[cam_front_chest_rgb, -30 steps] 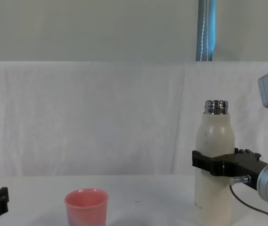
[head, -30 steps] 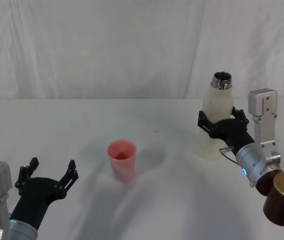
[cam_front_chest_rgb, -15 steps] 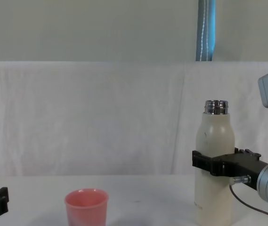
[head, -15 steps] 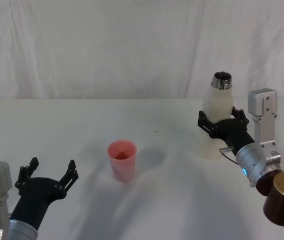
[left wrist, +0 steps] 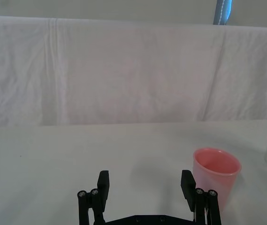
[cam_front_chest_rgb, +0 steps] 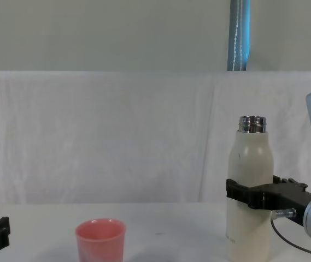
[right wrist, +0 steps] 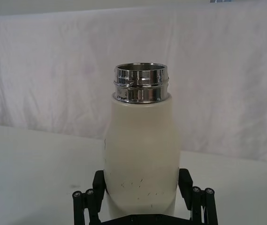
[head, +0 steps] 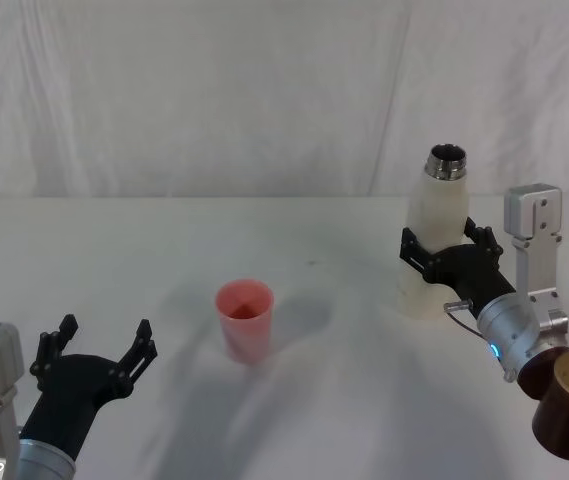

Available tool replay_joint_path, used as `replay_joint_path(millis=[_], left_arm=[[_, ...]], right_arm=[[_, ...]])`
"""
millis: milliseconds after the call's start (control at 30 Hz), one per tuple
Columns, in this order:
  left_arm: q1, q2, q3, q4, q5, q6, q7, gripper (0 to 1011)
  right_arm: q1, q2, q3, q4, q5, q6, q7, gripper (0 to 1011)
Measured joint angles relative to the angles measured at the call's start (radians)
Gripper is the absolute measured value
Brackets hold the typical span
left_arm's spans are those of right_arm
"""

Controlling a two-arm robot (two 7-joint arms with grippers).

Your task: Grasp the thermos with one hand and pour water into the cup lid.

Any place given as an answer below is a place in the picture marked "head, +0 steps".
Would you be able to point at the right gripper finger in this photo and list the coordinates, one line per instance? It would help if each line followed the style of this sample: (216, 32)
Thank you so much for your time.
(414, 255)
(486, 237)

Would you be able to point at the white curtain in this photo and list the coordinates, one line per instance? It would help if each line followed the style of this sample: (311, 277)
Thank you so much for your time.
(214, 90)

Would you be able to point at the pink plastic cup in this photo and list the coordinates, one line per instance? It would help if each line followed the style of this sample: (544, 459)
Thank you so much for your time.
(246, 330)

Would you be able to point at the white table cloth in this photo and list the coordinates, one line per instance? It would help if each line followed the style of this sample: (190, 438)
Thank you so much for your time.
(114, 250)

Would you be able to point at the cream vacuum bottle steel neck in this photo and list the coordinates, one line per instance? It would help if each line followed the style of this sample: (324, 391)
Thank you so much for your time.
(439, 210)

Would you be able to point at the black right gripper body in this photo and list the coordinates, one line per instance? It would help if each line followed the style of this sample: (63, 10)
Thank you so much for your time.
(469, 272)

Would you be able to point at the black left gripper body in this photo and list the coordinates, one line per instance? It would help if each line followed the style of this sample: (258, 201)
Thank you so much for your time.
(71, 395)

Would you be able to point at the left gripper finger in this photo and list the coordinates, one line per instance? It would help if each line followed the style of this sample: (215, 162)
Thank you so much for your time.
(136, 352)
(51, 345)

